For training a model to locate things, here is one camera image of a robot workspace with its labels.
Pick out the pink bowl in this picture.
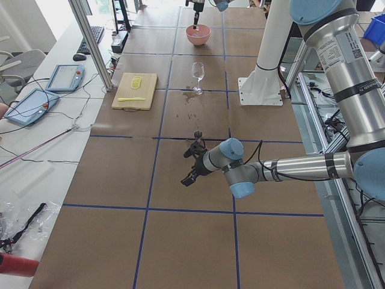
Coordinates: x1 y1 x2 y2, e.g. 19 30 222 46
185 24 211 46

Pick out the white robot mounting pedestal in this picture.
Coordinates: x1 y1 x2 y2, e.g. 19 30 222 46
238 0 300 106

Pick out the red black tool handle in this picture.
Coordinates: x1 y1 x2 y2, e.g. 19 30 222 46
0 253 39 277

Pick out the clear wine glass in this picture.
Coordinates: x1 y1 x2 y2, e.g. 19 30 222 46
192 62 205 95

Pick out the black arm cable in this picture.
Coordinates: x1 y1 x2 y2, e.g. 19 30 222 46
240 140 328 183

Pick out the aluminium frame post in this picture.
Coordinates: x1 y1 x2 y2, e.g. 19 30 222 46
68 0 112 92

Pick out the black strap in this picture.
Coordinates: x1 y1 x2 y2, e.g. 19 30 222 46
0 202 48 250

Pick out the black power box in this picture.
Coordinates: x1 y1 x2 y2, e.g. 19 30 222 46
111 31 128 54

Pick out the blue teach pendant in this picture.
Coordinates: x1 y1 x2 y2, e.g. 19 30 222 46
46 64 84 93
4 89 59 126

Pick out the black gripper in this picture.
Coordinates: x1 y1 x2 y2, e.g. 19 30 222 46
180 143 211 187
185 0 205 30

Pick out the grey office chair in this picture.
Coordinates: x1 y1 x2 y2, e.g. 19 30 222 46
1 49 46 93

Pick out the near blue teach pendant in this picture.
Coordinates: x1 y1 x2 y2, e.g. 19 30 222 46
4 89 59 126

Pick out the yellow plastic knife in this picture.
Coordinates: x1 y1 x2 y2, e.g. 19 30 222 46
117 97 146 102

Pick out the far blue teach pendant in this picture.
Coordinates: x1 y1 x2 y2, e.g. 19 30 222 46
46 64 84 93

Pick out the bamboo cutting board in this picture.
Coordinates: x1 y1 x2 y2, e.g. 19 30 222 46
111 73 158 110

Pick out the black keyboard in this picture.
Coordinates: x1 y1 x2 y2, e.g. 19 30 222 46
76 25 105 55

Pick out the clear ice cubes pile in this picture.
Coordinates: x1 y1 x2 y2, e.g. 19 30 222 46
191 30 205 37

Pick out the black computer mouse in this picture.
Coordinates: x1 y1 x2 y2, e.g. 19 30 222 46
72 53 87 62

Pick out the blue storage bin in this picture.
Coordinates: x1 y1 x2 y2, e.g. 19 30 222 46
363 14 385 45

